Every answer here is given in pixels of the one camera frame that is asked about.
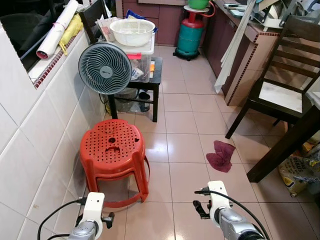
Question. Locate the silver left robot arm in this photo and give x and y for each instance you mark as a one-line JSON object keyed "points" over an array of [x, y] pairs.
{"points": [[84, 232]]}

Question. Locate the maroon cloth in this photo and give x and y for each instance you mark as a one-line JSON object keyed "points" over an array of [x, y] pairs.
{"points": [[221, 156]]}

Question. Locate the red plastic stool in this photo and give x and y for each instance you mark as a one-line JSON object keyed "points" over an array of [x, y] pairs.
{"points": [[112, 145]]}

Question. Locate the printed sack bag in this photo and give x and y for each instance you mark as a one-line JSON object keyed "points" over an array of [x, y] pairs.
{"points": [[297, 172]]}

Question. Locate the dark wooden dining table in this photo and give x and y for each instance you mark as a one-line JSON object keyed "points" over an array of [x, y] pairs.
{"points": [[285, 145]]}

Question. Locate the dark wooden slatted chair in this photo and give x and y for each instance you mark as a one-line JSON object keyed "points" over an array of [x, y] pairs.
{"points": [[280, 95]]}

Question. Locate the dark small side table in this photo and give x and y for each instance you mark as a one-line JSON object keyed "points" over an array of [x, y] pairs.
{"points": [[157, 75]]}

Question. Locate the grey round fan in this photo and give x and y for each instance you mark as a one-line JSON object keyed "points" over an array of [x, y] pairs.
{"points": [[105, 68]]}

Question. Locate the clear storage box white lid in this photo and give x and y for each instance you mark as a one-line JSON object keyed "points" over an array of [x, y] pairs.
{"points": [[142, 62]]}

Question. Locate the white leaning board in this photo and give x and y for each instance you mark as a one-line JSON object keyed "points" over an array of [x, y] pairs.
{"points": [[237, 45]]}

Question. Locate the teal gas cylinder red top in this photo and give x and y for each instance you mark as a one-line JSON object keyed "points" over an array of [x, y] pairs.
{"points": [[190, 37]]}

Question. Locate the white plastic colander basket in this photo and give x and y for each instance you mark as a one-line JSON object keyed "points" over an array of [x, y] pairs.
{"points": [[132, 31]]}

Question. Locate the yellow cloth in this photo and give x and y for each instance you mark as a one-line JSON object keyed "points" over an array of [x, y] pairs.
{"points": [[71, 31]]}

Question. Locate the white rolled paper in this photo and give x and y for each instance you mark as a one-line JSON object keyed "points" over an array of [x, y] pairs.
{"points": [[57, 31]]}

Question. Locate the green plastic basin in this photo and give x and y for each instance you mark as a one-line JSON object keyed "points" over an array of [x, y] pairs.
{"points": [[198, 3]]}

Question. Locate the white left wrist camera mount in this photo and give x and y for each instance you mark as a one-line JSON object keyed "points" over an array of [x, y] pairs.
{"points": [[93, 206]]}

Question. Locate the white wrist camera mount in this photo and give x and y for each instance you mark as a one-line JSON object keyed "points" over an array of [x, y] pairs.
{"points": [[93, 206], [218, 195]]}

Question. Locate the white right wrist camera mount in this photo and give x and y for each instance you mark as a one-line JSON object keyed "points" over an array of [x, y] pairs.
{"points": [[218, 195]]}

